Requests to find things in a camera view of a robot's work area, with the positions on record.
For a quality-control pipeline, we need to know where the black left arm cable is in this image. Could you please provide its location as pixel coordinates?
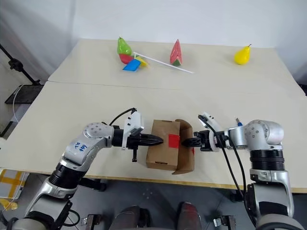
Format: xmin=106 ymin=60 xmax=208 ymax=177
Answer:
xmin=109 ymin=107 xmax=138 ymax=127

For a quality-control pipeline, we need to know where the toy watermelon slice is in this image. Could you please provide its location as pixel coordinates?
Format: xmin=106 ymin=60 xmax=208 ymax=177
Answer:
xmin=169 ymin=38 xmax=184 ymax=67

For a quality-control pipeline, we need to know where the dark rounded cover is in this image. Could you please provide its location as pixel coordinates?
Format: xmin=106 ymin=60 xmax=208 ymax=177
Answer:
xmin=112 ymin=205 xmax=150 ymax=230
xmin=177 ymin=201 xmax=205 ymax=230

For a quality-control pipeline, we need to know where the black table foot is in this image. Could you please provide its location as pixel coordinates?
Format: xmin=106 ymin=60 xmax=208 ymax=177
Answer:
xmin=78 ymin=178 xmax=107 ymax=193
xmin=229 ymin=189 xmax=248 ymax=202

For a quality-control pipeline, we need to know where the brown cardboard box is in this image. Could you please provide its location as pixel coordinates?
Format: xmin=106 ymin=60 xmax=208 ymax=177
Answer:
xmin=145 ymin=118 xmax=196 ymax=176

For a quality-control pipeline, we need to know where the black stand base plate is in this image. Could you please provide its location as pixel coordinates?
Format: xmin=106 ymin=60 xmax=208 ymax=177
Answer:
xmin=5 ymin=84 xmax=45 ymax=105

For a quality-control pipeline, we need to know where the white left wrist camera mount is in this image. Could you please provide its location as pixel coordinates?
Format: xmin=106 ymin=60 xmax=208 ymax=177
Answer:
xmin=121 ymin=111 xmax=145 ymax=151

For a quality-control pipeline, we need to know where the thin white cable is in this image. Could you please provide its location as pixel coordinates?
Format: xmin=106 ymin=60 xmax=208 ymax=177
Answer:
xmin=12 ymin=83 xmax=25 ymax=123

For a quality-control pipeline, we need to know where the yellow toy pear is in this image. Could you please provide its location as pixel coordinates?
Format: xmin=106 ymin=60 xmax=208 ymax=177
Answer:
xmin=234 ymin=43 xmax=253 ymax=66

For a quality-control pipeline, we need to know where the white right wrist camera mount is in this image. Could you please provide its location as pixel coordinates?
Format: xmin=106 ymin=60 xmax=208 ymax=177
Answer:
xmin=198 ymin=111 xmax=223 ymax=153

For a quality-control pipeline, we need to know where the colourful pinwheel with white stick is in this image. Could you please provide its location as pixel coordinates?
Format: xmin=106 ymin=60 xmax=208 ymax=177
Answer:
xmin=118 ymin=51 xmax=195 ymax=74

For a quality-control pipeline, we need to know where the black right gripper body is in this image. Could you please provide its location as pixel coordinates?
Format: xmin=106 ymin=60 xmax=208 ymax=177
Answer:
xmin=193 ymin=130 xmax=212 ymax=152

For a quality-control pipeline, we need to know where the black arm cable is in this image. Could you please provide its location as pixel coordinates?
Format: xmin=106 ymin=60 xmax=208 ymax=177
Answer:
xmin=229 ymin=140 xmax=248 ymax=204
xmin=109 ymin=107 xmax=138 ymax=127
xmin=198 ymin=115 xmax=244 ymax=201

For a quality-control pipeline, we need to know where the green toy pear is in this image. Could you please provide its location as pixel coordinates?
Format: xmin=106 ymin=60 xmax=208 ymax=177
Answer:
xmin=117 ymin=36 xmax=133 ymax=56

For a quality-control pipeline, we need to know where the white box with yellow tape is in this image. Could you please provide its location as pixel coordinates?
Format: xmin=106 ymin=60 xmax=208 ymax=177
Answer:
xmin=0 ymin=168 xmax=30 ymax=200

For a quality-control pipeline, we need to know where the black metal bracket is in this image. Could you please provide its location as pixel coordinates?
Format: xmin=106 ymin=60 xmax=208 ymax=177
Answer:
xmin=213 ymin=215 xmax=237 ymax=230
xmin=83 ymin=213 xmax=102 ymax=230

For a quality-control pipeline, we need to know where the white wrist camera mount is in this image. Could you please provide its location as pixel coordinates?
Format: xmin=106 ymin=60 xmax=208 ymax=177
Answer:
xmin=121 ymin=111 xmax=145 ymax=151
xmin=198 ymin=111 xmax=223 ymax=153

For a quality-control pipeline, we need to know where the yellow scrap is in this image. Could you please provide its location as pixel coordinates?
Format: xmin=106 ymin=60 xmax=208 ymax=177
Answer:
xmin=0 ymin=201 xmax=19 ymax=212

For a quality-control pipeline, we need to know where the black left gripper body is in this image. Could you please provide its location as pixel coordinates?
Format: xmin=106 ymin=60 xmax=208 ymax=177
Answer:
xmin=126 ymin=133 xmax=144 ymax=163

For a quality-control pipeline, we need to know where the black looped cable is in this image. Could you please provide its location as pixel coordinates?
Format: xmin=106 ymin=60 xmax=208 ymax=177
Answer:
xmin=66 ymin=210 xmax=82 ymax=227

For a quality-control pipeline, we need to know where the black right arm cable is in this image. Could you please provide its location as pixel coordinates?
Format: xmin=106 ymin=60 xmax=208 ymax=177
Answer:
xmin=198 ymin=115 xmax=244 ymax=201
xmin=229 ymin=140 xmax=248 ymax=204

